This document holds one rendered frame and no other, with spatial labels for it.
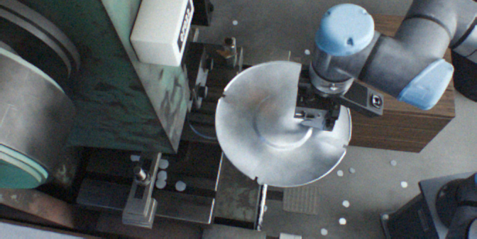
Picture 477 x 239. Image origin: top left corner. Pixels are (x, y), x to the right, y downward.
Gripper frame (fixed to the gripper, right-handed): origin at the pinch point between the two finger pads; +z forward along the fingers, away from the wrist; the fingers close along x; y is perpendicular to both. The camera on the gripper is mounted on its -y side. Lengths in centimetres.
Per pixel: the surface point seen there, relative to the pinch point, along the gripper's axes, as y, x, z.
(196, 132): 26.7, 5.3, 1.5
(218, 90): 23.9, -5.3, 1.3
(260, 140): 13.1, 5.0, 1.2
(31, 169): 28, 31, -53
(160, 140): 24.9, 19.5, -31.0
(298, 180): 4.4, 12.4, 1.7
